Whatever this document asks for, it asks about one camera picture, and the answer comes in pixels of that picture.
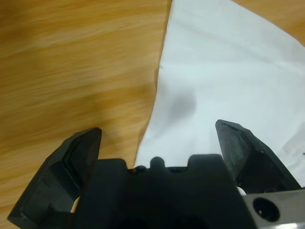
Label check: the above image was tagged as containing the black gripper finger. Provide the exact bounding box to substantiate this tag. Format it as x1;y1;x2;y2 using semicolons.
215;118;301;194
7;127;102;229

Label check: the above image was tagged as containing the white t-shirt with black logo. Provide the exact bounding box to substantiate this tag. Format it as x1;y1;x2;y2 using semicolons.
134;0;305;189

